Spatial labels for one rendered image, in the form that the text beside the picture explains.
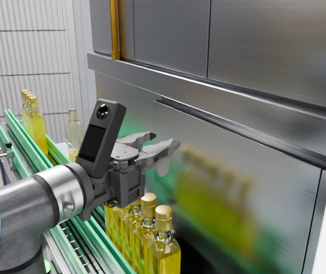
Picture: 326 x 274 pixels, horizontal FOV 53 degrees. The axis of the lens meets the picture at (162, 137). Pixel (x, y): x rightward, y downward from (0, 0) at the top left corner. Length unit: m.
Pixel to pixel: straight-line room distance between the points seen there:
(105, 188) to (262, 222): 0.30
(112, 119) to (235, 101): 0.25
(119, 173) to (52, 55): 3.38
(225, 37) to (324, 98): 0.23
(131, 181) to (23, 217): 0.18
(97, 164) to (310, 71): 0.35
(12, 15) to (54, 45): 0.48
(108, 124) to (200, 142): 0.29
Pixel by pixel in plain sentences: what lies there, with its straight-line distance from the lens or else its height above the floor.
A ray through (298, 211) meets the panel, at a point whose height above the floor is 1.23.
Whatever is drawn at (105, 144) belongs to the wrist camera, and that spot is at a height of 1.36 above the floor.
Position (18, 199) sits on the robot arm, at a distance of 0.43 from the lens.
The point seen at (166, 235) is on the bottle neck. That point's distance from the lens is 0.70.
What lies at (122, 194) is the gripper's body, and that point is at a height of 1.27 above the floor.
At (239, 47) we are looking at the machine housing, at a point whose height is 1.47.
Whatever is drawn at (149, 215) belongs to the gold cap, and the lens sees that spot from 0.73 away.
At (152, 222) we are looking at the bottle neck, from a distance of 0.74.
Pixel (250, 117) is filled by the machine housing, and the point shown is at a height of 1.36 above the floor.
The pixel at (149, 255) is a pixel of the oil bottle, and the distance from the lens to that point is 0.74.
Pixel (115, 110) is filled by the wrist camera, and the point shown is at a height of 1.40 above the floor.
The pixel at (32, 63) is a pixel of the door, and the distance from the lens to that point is 3.87.
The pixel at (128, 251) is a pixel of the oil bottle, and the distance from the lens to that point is 0.85.
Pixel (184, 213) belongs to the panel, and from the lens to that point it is 0.85.
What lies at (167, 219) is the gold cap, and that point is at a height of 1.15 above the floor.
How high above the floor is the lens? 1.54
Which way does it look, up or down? 21 degrees down
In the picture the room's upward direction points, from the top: straight up
